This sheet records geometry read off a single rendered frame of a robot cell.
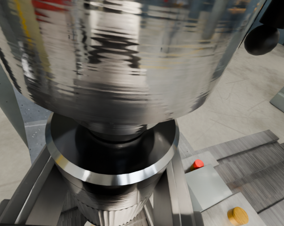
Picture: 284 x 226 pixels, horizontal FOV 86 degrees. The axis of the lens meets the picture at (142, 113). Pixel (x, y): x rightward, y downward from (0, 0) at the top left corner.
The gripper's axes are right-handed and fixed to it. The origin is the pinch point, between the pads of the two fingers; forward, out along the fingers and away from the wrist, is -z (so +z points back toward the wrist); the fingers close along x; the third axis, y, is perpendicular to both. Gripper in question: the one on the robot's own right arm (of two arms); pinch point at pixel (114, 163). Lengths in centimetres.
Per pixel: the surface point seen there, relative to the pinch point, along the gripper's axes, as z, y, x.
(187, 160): -11.3, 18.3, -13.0
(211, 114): -142, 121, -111
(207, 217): -1.9, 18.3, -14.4
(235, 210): -2.7, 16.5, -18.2
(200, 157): -12.2, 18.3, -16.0
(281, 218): -5.1, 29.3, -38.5
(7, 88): -27.8, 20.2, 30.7
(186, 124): -118, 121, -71
